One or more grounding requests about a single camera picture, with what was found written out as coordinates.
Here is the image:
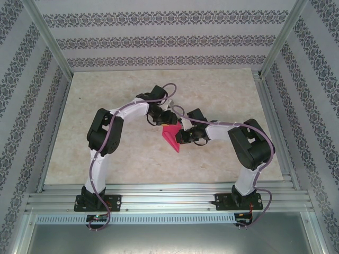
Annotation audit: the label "aluminium mounting rail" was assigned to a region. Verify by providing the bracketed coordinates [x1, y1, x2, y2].
[25, 182, 316, 214]

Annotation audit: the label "grey metal panel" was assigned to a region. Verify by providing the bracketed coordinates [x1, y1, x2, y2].
[25, 222, 318, 254]

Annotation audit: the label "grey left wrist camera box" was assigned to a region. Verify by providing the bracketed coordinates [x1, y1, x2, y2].
[162, 98, 176, 111]

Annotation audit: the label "aluminium frame post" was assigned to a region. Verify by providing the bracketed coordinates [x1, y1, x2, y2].
[22, 0, 74, 77]
[261, 0, 309, 79]

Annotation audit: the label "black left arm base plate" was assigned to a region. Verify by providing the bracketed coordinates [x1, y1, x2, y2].
[75, 194, 123, 213]

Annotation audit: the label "pink paper sheet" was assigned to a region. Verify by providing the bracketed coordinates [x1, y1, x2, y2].
[161, 122, 183, 153]

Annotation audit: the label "right circuit board red wires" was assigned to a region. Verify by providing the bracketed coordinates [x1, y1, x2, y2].
[235, 213, 254, 225]

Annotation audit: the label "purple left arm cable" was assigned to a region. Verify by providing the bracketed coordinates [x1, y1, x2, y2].
[88, 83, 178, 233]

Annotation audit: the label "left aluminium frame post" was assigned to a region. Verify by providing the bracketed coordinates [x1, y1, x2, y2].
[22, 0, 74, 77]

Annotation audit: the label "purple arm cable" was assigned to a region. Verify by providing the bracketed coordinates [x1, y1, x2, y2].
[88, 83, 178, 233]
[171, 105, 276, 230]

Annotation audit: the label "right aluminium frame post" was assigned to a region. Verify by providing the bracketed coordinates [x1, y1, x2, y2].
[261, 0, 309, 79]

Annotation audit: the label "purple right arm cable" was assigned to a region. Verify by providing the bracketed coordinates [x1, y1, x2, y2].
[171, 105, 276, 230]

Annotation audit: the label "left circuit board green light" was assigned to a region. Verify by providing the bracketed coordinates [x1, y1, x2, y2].
[86, 214, 109, 223]

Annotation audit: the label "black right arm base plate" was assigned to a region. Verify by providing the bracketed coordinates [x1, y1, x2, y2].
[214, 193, 263, 212]

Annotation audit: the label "aluminium side rail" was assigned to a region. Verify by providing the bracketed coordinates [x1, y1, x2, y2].
[37, 76, 72, 193]
[254, 70, 301, 191]

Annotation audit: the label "slotted grey cable duct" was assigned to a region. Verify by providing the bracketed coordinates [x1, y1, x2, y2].
[35, 213, 236, 223]

